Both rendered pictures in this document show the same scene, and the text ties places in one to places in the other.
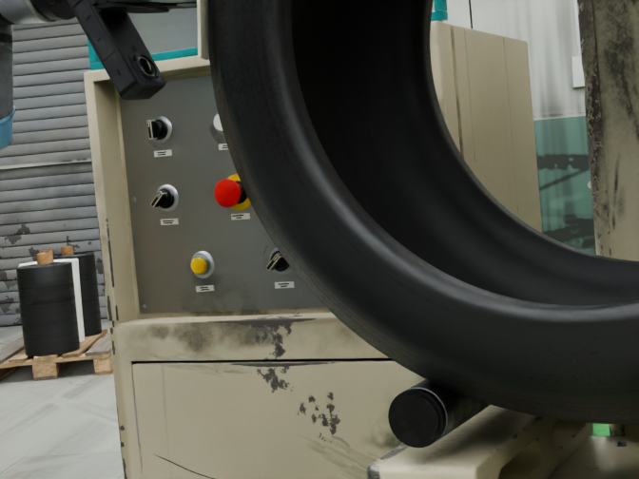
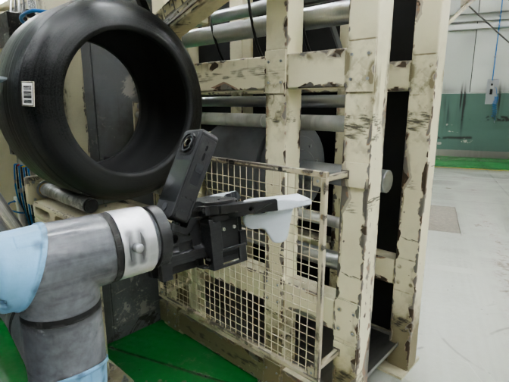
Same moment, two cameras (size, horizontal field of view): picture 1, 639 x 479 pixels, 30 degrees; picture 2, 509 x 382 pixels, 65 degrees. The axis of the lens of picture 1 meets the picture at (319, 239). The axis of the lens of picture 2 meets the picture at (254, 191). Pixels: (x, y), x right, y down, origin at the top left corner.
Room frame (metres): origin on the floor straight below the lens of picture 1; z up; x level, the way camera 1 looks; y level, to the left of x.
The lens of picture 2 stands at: (0.11, 0.88, 1.19)
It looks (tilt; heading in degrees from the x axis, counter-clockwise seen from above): 12 degrees down; 286
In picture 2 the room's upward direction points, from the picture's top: straight up
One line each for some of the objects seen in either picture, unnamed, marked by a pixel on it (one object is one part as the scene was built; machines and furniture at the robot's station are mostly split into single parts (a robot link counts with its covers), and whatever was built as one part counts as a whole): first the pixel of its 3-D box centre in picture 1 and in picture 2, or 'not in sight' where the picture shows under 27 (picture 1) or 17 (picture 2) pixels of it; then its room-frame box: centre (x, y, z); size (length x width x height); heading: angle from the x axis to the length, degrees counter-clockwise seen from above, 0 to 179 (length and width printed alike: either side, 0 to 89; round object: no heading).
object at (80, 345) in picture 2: not in sight; (61, 342); (0.41, 0.58, 0.94); 0.11 x 0.08 x 0.11; 148
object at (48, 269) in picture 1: (58, 307); not in sight; (7.82, 1.75, 0.38); 1.20 x 0.80 x 0.76; 1
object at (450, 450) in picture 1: (494, 447); (67, 215); (1.04, -0.14, 0.83); 0.36 x 0.09 x 0.06; 154
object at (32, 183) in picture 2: not in sight; (83, 183); (1.14, -0.34, 0.90); 0.40 x 0.03 x 0.10; 64
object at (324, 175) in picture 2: not in sight; (223, 248); (0.63, -0.46, 0.65); 0.90 x 0.02 x 0.70; 154
